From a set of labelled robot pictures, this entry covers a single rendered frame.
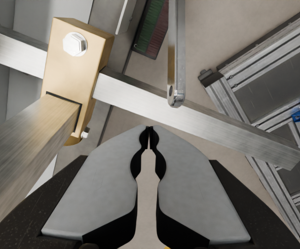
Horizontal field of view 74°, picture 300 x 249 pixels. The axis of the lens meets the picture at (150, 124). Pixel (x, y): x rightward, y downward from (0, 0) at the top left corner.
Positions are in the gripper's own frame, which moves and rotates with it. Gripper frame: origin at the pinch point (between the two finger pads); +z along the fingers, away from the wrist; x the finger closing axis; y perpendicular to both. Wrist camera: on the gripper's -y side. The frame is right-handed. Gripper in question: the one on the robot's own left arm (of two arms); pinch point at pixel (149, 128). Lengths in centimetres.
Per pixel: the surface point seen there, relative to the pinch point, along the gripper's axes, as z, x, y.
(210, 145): 95, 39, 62
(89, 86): 8.4, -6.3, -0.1
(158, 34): 24.9, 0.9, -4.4
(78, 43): 7.2, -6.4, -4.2
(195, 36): 95, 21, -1
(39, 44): 10.9, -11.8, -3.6
